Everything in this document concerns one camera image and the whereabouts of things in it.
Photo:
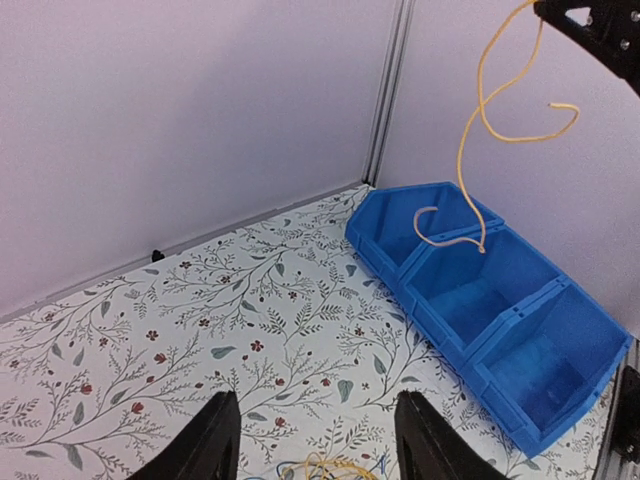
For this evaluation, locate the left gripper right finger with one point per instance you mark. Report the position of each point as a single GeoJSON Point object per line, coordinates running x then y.
{"type": "Point", "coordinates": [429, 448]}

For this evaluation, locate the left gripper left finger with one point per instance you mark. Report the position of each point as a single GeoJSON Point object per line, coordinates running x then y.
{"type": "Point", "coordinates": [206, 448]}

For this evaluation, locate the right aluminium frame post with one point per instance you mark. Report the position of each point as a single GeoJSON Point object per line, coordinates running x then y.
{"type": "Point", "coordinates": [388, 90]}

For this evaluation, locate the blue three-compartment bin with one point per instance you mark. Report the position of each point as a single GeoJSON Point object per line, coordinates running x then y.
{"type": "Point", "coordinates": [533, 347]}

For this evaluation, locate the floral table mat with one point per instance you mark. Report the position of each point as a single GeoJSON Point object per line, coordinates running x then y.
{"type": "Point", "coordinates": [283, 314]}

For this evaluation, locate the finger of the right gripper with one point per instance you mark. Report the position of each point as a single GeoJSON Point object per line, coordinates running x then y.
{"type": "Point", "coordinates": [608, 30]}

